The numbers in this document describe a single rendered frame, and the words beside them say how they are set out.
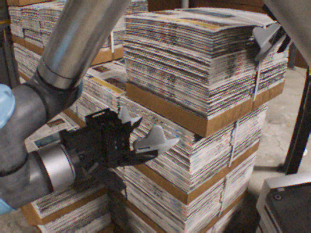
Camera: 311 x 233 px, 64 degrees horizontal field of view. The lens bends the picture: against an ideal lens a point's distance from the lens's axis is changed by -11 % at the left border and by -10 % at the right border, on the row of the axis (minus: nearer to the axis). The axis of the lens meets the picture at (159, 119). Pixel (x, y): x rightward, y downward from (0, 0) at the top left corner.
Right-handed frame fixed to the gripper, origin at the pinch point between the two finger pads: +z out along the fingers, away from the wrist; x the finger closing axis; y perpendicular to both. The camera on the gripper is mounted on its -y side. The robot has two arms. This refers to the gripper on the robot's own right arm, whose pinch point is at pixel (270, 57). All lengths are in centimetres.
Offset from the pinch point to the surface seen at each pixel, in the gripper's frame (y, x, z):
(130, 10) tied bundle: 57, -9, 29
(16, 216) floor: 37, 55, 134
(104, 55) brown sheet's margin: 49, 4, 43
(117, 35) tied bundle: 53, -3, 37
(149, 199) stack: -4, 18, 53
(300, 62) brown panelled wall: 42, -346, 128
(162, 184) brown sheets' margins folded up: -4.1, 18.9, 39.3
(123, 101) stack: 20.2, 17.9, 31.1
